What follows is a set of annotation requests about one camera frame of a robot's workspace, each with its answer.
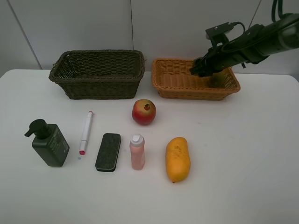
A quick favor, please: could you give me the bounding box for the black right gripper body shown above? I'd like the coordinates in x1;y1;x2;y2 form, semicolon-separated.
197;47;245;76

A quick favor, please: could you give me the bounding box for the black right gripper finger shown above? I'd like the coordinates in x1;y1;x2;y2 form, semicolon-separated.
190;58;203;76

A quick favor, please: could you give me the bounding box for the brown kiwi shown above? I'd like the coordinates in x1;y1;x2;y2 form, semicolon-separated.
210;72;226;88

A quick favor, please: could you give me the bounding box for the red pomegranate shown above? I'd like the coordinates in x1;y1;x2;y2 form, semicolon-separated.
132;99;156;125

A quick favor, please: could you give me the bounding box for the yellow mango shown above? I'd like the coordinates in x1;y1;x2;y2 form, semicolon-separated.
165;137;191;183

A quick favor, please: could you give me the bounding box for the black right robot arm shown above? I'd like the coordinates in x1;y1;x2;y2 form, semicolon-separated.
190;14;299;77

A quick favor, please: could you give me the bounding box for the orange wicker basket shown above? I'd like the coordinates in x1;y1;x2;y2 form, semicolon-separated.
152;58;241;100

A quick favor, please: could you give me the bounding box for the pink bottle with white cap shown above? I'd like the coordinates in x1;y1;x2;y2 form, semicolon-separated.
129;134;145;170

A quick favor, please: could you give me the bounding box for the dark brown wicker basket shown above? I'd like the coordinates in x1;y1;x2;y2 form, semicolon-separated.
49;49;145;100

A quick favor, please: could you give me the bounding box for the black whiteboard eraser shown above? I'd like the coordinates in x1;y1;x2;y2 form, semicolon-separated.
95;133;121;172

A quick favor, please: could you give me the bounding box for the white marker with red caps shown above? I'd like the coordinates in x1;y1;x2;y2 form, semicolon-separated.
79;111;93;155

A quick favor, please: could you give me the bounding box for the dark green pump bottle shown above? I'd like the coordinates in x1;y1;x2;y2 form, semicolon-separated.
25;119;70;167

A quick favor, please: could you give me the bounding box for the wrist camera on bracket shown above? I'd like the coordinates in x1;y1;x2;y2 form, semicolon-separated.
206;22;234;48

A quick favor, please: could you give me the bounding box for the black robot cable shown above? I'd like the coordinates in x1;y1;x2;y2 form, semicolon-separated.
233;0;299;31

